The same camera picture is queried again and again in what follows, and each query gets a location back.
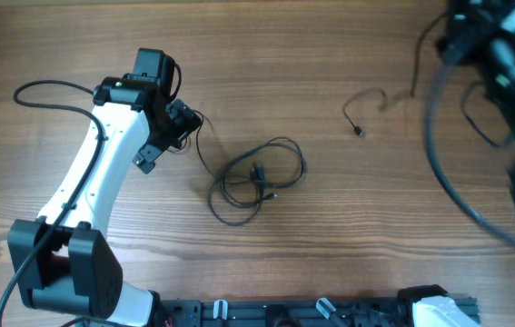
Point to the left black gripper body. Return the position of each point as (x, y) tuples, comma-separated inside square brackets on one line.
[(149, 157)]

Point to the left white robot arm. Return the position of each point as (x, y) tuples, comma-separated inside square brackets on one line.
[(62, 260)]

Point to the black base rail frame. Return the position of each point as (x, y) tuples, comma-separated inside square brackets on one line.
[(372, 312)]

